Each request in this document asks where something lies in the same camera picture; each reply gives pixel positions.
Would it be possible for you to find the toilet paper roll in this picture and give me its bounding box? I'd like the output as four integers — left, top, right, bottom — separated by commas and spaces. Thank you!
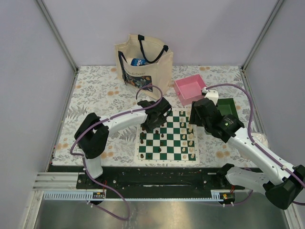
251, 133, 269, 148

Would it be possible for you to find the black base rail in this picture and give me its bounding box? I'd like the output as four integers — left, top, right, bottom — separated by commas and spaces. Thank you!
48, 166, 241, 201

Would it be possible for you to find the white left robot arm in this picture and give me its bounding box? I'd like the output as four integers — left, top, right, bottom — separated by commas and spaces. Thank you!
70, 97, 172, 188

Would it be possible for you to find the blue white can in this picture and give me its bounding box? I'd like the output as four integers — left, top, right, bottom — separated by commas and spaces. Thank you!
130, 58, 147, 66

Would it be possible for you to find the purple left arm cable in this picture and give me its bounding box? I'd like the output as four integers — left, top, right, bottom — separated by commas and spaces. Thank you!
70, 83, 165, 220

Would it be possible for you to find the beige canvas tote bag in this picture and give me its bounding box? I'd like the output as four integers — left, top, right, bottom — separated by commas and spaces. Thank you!
115, 34, 173, 99

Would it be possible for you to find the green plastic tray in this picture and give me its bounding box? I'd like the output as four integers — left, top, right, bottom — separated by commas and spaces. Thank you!
217, 98, 238, 118

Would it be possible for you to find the green white chess board mat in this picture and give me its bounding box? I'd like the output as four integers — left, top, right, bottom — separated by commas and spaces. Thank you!
134, 109, 200, 166

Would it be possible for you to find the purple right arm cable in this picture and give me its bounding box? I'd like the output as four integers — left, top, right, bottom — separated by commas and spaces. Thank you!
204, 83, 305, 207

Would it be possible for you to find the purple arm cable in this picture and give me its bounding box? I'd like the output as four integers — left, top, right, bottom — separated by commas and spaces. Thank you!
204, 83, 305, 207
70, 83, 165, 220

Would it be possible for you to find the pink plastic box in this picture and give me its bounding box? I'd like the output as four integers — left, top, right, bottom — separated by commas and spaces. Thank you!
173, 74, 206, 106

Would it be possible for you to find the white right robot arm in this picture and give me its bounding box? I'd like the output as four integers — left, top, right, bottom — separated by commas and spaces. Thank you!
190, 98, 305, 209

